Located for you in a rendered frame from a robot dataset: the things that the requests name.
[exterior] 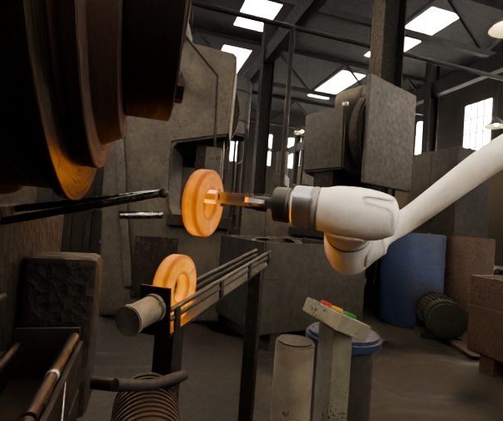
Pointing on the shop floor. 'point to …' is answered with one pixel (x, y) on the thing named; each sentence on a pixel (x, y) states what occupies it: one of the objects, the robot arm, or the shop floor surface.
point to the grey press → (361, 149)
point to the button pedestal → (333, 360)
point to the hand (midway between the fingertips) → (205, 195)
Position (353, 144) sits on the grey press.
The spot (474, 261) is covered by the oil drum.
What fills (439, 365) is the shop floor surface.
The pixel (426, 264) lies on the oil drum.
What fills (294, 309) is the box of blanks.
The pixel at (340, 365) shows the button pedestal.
